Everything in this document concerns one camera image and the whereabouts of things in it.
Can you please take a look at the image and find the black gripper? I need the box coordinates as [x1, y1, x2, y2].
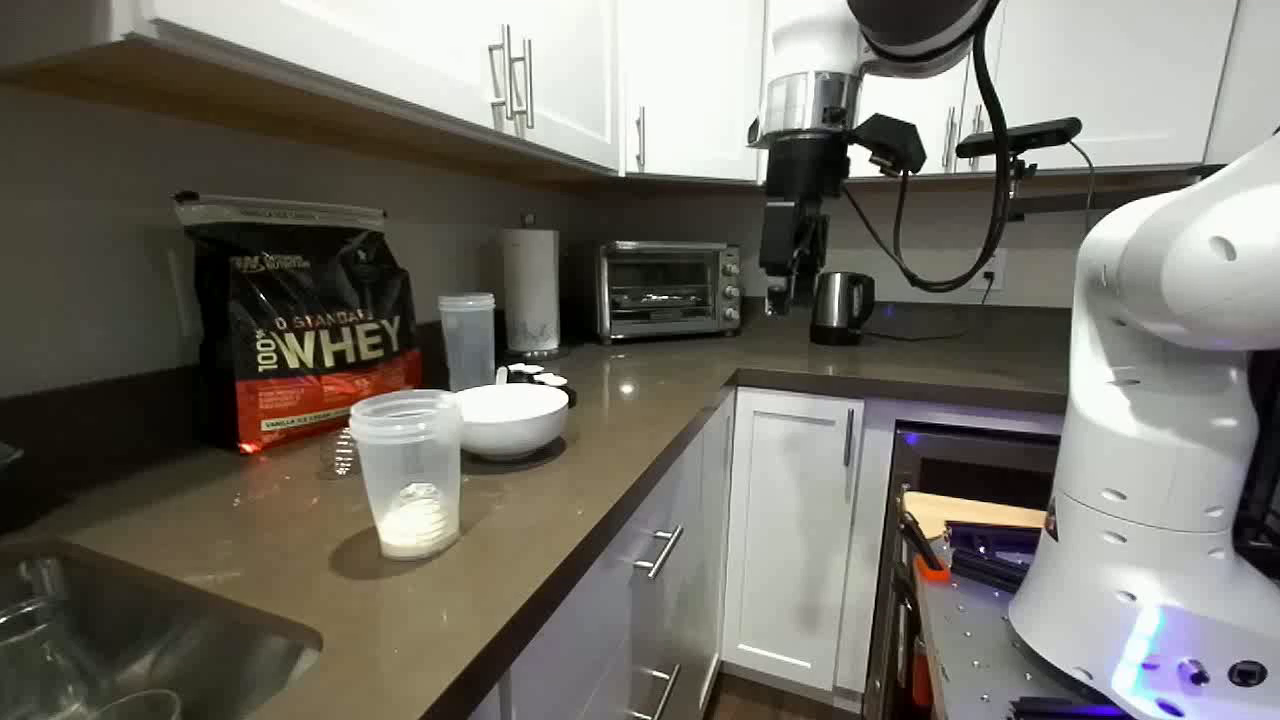
[761, 130, 847, 315]

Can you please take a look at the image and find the clear bottle with white powder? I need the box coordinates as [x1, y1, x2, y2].
[347, 386, 462, 559]

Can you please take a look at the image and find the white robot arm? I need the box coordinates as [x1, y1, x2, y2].
[750, 0, 1280, 720]

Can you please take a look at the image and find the steel electric kettle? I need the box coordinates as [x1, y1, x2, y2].
[810, 272, 876, 344]

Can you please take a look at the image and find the silver toaster oven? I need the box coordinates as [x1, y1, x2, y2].
[588, 239, 744, 344]

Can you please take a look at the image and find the black lid with white top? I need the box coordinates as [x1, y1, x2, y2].
[495, 363, 578, 403]

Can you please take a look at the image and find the tall clear plastic container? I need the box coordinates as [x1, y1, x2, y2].
[440, 290, 495, 386]

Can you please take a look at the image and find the white ceramic bowl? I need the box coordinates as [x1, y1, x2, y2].
[456, 384, 569, 458]

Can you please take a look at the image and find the black whey protein bag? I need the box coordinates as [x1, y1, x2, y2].
[174, 191, 426, 455]

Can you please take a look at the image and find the stainless steel sink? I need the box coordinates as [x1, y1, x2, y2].
[0, 543, 326, 720]

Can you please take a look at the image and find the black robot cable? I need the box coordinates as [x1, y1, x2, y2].
[838, 15, 1020, 297]

